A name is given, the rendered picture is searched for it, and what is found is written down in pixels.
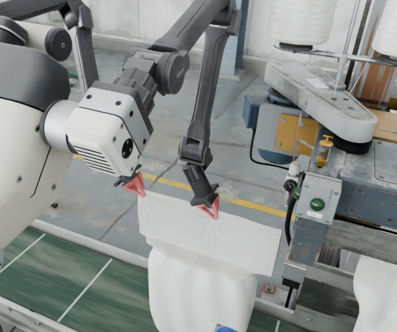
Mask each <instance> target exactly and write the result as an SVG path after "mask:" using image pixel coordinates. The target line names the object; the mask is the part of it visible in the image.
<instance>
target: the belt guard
mask: <svg viewBox="0 0 397 332"><path fill-rule="evenodd" d="M304 78H318V79H319V80H320V81H321V82H322V83H324V84H325V85H327V84H328V82H331V81H335V80H334V79H333V78H332V77H331V76H329V75H328V74H327V73H326V72H325V71H323V70H322V69H321V68H320V67H318V66H316V65H314V64H311V63H306V62H303V61H294V60H275V61H270V62H268V63H267V64H266V71H265V76H264V81H265V82H266V83H267V84H268V85H270V86H271V87H273V88H274V89H275V90H276V91H278V92H280V93H281V94H282V95H283V96H285V97H286V98H288V99H289V100H290V101H291V102H293V103H294V104H296V106H298V107H300V108H301V109H302V110H304V111H305V112H306V113H308V114H309V115H310V116H312V117H313V118H314V119H316V120H317V121H318V122H320V123H321V124H322V125H324V126H325V127H326V128H328V129H329V130H331V131H332V132H333V133H335V134H336V135H337V136H339V137H340V138H342V139H344V140H347V141H349V142H355V143H366V142H370V141H371V140H372V137H373V134H374V131H375V128H376V125H377V122H378V119H377V117H376V116H375V115H374V114H373V113H372V112H370V110H368V109H367V108H366V107H365V106H364V105H363V104H361V103H360V102H359V101H358V100H357V99H355V98H354V97H353V96H352V95H351V94H350V93H349V92H348V91H347V90H335V89H332V88H315V87H314V86H313V85H312V84H311V83H309V82H308V81H307V80H306V79H304ZM335 91H336V93H335ZM334 94H335V98H336V100H333V99H331V98H332V97H334ZM344 98H348V99H349V100H348V101H346V100H343V99H344Z"/></svg>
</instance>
